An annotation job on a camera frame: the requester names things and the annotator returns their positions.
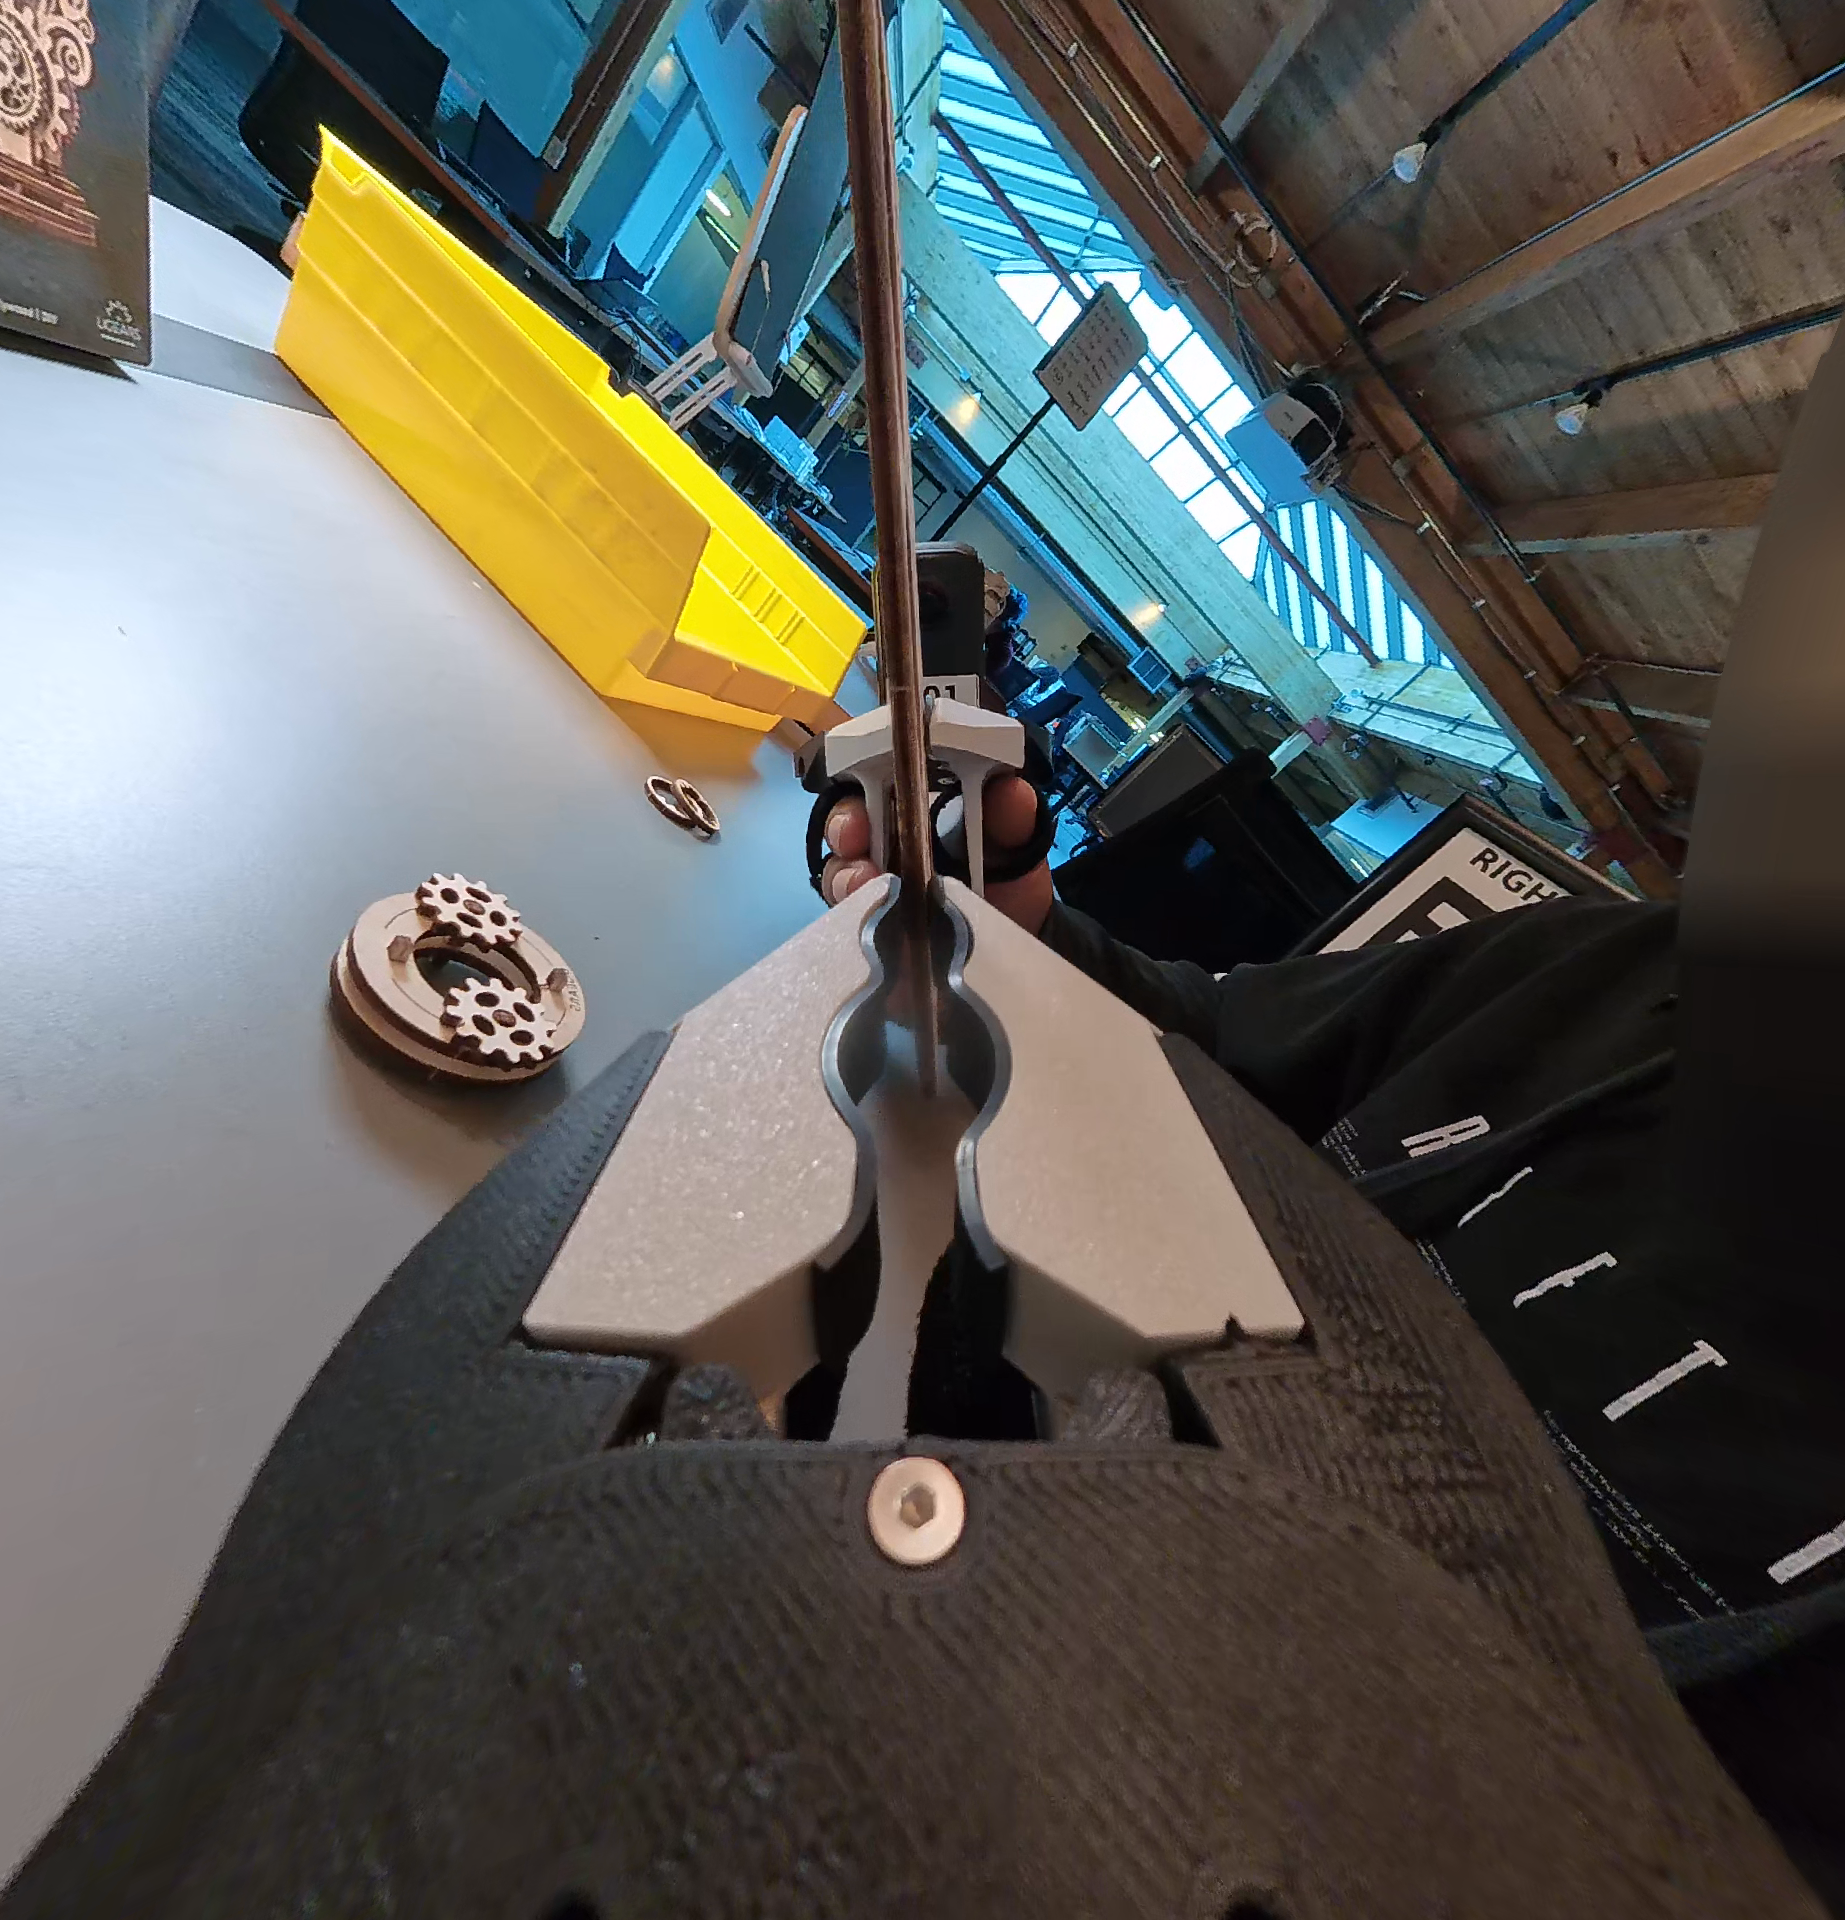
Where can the black clock kit box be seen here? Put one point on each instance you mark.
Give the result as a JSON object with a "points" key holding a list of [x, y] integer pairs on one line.
{"points": [[105, 150]]}

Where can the person's right forearm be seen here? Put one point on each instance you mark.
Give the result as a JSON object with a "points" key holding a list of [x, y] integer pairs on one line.
{"points": [[1162, 976]]}

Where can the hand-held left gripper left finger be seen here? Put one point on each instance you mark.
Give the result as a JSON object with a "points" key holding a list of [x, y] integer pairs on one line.
{"points": [[712, 1185]]}

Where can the hanging white sign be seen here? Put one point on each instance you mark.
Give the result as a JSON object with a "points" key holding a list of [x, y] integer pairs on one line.
{"points": [[1090, 356]]}

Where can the grey ceiling mounted unit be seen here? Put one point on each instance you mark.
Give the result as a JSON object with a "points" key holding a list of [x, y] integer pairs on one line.
{"points": [[1296, 430]]}

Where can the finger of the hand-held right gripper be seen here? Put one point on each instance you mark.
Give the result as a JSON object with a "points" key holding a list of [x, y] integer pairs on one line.
{"points": [[976, 738], [861, 742]]}

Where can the person's right hand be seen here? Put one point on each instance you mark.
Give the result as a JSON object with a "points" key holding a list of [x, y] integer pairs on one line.
{"points": [[850, 855]]}

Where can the black equipment case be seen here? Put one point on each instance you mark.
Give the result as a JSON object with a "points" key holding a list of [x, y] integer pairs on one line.
{"points": [[1206, 841]]}

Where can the black framed white sign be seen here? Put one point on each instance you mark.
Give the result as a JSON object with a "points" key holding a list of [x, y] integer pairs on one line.
{"points": [[1462, 855]]}

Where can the wooden parts sheet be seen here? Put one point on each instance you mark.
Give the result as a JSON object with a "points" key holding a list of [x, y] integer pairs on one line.
{"points": [[887, 451]]}

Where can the yellow plastic bin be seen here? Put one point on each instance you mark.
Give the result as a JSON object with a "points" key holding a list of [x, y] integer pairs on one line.
{"points": [[772, 615], [456, 420]]}

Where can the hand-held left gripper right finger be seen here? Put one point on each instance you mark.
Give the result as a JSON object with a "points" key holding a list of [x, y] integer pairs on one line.
{"points": [[1132, 1201]]}

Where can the white track spotlight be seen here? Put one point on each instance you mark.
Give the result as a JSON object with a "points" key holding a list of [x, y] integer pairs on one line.
{"points": [[1411, 157], [1571, 413]]}

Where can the grey desk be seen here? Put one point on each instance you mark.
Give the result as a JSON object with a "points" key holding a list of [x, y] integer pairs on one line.
{"points": [[186, 676]]}

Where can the small wooden gear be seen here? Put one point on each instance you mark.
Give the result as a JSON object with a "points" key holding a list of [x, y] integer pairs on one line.
{"points": [[539, 1021], [505, 911]]}

